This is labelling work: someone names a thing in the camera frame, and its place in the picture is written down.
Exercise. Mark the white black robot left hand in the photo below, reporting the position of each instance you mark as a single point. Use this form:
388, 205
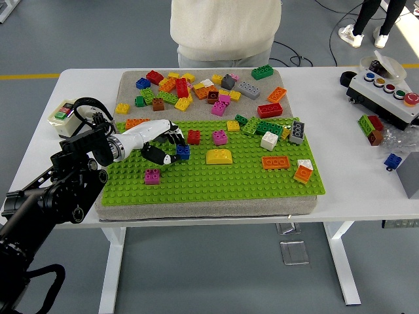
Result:
147, 131

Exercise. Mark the blue square brick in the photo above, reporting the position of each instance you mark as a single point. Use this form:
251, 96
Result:
184, 152

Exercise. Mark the pink square brick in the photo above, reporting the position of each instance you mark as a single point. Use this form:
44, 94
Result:
152, 178
218, 138
218, 109

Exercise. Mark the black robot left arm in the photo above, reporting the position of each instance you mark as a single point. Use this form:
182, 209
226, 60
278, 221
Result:
65, 193

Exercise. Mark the orange two-by-four brick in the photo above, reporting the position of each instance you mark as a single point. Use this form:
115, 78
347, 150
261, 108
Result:
132, 122

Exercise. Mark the brown brick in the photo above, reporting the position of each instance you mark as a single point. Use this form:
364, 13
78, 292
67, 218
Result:
158, 105
212, 97
375, 138

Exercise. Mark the dark green small brick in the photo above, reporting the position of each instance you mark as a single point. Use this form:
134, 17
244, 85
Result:
240, 119
139, 102

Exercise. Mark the light green two-by-four brick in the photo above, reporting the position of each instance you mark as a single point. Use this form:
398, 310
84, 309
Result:
167, 97

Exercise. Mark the red square brick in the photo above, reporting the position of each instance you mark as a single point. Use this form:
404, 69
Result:
193, 138

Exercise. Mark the red long brick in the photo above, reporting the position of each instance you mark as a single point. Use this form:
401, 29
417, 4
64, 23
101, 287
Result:
182, 88

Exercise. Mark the yellow domed brick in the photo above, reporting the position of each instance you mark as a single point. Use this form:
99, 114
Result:
219, 158

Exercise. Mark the yellow square brick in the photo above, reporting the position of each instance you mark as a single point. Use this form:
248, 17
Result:
232, 126

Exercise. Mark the green studded baseplate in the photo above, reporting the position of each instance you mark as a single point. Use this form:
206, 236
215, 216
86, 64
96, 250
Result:
229, 183

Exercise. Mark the pink small brick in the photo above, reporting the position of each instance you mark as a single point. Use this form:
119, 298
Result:
234, 77

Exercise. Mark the light green long brick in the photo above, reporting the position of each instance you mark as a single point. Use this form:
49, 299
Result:
250, 127

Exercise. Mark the grey two-by-four brick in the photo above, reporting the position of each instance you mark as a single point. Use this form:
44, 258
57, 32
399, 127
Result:
297, 132
248, 91

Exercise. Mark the white square brick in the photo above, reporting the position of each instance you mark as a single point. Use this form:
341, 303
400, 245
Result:
269, 141

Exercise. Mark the dark green long brick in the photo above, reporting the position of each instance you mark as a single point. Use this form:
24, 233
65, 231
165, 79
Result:
270, 128

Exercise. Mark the red two-by-four brick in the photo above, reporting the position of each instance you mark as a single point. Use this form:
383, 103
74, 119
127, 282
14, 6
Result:
269, 111

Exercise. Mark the dark green two-by-four brick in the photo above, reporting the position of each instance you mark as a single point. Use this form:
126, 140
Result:
262, 72

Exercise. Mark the orange flat long brick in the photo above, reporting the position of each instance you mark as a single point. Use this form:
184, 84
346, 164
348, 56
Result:
275, 163

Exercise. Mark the orange and yellow brick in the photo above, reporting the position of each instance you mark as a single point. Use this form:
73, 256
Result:
302, 174

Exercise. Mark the blue brick with keyring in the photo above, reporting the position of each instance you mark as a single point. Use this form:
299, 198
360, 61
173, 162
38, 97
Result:
393, 160

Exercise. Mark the grey-brown mat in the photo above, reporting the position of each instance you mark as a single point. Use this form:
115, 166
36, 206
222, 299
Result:
199, 112

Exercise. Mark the small white part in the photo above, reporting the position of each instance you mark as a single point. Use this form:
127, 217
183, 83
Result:
90, 109

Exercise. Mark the person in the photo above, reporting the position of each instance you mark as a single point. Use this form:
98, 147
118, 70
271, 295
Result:
222, 26
363, 16

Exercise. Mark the white table leg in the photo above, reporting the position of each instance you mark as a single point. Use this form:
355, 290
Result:
340, 261
113, 261

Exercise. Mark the clear floor plate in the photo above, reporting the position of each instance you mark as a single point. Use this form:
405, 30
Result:
288, 228
294, 253

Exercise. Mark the white push-button control box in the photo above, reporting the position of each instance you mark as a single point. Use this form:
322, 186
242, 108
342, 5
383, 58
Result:
383, 98

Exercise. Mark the clear plastic bag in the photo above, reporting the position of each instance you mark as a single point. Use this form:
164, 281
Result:
397, 140

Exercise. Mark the round clear lidded container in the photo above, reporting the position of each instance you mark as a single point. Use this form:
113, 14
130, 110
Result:
393, 70

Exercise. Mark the grey box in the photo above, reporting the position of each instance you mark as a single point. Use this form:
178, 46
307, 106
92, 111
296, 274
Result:
410, 176

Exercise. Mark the table height control panel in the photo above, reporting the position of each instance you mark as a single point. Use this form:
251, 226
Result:
399, 224

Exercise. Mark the cream switch box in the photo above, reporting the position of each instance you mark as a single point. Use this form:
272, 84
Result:
63, 111

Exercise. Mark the white frame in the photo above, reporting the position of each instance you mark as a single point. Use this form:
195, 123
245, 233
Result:
4, 13

